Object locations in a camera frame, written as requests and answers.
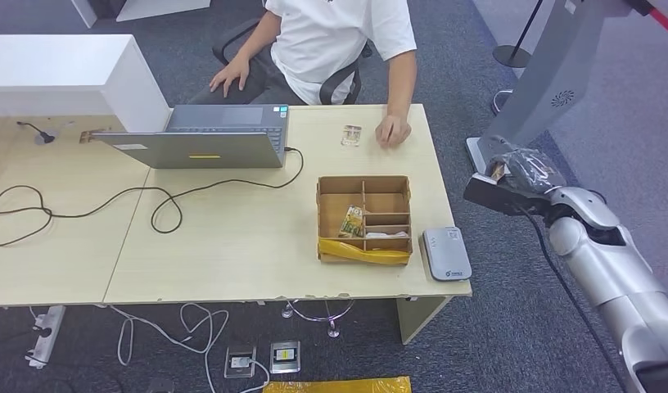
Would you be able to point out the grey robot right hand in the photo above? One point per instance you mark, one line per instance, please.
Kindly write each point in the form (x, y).
(529, 168)

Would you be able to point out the person's right hand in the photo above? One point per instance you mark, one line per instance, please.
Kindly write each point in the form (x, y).
(231, 76)

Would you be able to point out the person's left hand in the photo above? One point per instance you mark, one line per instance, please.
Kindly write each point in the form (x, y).
(393, 131)

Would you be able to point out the patterned ID card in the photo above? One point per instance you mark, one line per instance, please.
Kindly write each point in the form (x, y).
(351, 135)

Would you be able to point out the person's right forearm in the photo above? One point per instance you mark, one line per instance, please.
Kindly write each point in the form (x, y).
(258, 38)

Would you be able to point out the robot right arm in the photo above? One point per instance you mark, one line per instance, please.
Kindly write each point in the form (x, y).
(610, 271)

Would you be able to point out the person's left forearm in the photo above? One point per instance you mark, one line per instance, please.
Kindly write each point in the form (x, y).
(402, 81)

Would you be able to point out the green yellow card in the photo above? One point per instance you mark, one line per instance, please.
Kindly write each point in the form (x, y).
(351, 222)

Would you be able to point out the white key cards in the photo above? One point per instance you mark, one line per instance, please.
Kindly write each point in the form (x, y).
(385, 235)

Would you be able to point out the person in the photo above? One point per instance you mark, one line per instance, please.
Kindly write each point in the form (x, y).
(334, 43)

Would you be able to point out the grey card reader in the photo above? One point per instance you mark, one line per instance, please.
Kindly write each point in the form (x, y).
(447, 255)

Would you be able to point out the round floor base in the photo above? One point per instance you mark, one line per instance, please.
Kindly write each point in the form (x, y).
(499, 103)

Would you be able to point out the black office chair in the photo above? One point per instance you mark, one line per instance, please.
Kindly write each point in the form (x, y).
(334, 87)

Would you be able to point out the grey laptop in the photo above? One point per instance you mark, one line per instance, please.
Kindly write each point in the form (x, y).
(204, 146)

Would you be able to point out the cardboard divider box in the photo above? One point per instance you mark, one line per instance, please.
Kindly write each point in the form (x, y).
(334, 184)

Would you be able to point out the silver kiosk stand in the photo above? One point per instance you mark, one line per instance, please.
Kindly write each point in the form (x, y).
(551, 70)

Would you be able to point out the white cabinet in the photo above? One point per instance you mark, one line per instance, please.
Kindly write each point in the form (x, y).
(149, 6)

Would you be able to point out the brown desk sticker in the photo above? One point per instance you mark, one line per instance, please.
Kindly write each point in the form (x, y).
(92, 135)

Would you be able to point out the white counter block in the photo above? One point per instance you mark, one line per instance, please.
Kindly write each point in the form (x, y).
(57, 70)

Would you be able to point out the wooden desk leg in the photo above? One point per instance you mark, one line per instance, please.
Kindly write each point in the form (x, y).
(418, 320)

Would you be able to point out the red barrier belt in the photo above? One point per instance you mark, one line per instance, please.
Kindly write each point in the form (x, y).
(667, 24)

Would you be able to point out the steel floor socket yellow label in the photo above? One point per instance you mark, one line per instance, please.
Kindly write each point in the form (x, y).
(285, 355)

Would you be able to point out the yellow floor tape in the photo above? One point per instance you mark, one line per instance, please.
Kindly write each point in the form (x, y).
(339, 386)

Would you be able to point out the steel floor socket with plug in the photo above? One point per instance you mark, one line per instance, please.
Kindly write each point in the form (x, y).
(240, 362)

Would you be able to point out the white power strip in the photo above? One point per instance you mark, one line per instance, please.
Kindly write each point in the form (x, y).
(44, 336)

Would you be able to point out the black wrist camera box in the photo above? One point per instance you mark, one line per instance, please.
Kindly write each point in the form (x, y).
(491, 195)

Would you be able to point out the black stanchion post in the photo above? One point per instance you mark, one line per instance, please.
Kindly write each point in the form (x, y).
(512, 56)

